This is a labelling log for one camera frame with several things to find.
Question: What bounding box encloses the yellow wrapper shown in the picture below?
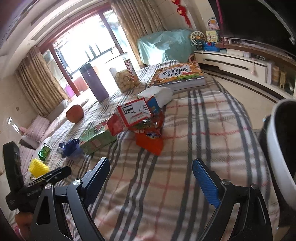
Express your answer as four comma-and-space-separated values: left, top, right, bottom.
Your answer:
29, 158, 50, 178

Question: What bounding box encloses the blue wrapper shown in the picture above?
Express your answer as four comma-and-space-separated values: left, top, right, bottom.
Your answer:
57, 138, 83, 158

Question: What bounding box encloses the green snack box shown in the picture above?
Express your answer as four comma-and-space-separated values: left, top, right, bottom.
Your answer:
79, 121, 117, 155

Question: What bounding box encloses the red carton box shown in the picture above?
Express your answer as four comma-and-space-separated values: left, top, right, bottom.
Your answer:
107, 96, 161, 136

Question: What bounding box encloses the orange snack bag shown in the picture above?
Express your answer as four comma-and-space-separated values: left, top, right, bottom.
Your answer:
129, 111, 165, 156

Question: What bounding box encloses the white trash bin black liner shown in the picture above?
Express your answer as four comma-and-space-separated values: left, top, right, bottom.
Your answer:
259, 99, 295, 209

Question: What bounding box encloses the left hand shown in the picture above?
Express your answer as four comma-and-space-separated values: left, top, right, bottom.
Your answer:
15, 212, 33, 240

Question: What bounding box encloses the green crumpled wrapper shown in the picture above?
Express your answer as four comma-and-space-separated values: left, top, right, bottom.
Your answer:
38, 144, 52, 162

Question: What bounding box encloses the red apple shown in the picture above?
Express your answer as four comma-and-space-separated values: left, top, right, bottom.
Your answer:
66, 104, 84, 123

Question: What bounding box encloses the plaid blanket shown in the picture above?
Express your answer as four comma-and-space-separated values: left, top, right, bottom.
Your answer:
46, 61, 280, 240

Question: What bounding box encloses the purple thermos bottle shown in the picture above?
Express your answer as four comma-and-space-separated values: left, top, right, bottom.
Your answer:
79, 62, 109, 102

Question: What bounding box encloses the clear jar of snacks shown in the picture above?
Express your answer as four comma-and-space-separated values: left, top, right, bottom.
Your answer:
109, 59, 140, 92

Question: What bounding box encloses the white tissue pack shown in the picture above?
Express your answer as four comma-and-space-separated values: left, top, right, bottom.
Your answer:
137, 86, 173, 108

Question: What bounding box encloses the white TV cabinet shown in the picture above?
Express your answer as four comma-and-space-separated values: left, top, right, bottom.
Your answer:
194, 50, 295, 98

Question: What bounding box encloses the orange children's book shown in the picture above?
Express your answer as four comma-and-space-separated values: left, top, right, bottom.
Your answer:
149, 62, 206, 91

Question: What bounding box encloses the beige curtain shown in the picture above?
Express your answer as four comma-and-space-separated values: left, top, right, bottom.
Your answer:
109, 0, 165, 66

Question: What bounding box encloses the toy ferris wheel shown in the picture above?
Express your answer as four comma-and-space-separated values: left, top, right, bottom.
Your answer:
189, 31, 206, 50

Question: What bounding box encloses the teal covered furniture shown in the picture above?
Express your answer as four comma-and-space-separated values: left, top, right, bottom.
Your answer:
137, 29, 196, 65

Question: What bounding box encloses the black television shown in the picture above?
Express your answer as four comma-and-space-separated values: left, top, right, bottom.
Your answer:
211, 1, 295, 47

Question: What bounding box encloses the red hanging wall decoration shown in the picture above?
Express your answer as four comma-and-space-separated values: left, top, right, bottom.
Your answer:
171, 0, 192, 28

